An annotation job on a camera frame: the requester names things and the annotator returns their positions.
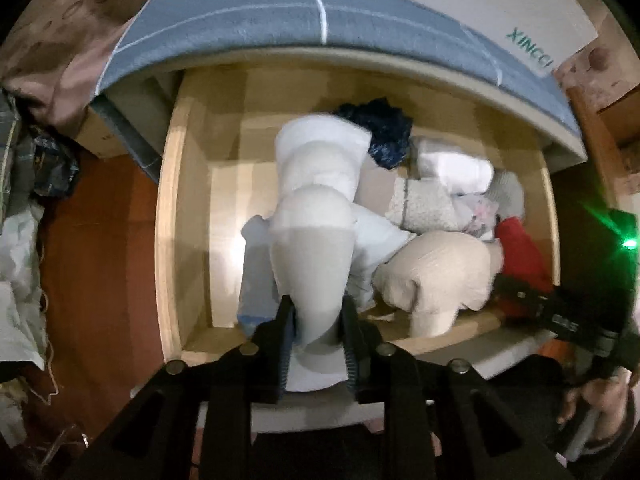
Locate brown patterned blanket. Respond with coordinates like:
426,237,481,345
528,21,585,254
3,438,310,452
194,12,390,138
0,0,166,131
552,35,640,111

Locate light blue underwear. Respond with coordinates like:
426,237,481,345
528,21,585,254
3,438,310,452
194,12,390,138
239,204,417,333

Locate wooden drawer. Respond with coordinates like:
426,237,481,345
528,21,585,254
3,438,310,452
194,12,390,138
130,60,563,436

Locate grey white underwear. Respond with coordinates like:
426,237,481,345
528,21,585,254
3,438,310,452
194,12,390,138
269,115,373,393

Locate person's right hand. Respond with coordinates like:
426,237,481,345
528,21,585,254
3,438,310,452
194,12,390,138
557,367,637,441

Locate grey honeycomb patterned underwear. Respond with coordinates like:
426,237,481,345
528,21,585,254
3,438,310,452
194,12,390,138
360,162,463,235

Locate white pink floral underwear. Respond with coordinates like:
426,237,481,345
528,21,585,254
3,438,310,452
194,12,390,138
457,195,501,241

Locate beige cardboard box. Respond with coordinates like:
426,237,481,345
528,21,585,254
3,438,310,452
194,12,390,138
75,110,132,159

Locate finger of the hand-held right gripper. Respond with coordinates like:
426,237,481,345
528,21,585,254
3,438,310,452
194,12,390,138
492,274,557,323

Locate beige bra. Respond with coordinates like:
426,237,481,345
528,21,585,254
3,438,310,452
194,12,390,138
372,232,503,338

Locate navy speckled underwear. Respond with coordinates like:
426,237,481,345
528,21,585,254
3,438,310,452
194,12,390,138
334,97,415,170

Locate red underwear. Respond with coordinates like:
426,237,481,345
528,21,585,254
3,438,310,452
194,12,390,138
492,216,556,318

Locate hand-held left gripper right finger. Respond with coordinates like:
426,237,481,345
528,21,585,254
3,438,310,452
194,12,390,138
341,295,576,480

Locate clear plastic packaging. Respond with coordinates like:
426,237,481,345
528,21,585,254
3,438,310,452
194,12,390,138
27,417,93,461

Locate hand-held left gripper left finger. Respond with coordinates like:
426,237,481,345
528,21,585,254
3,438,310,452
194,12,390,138
60,294,301,480

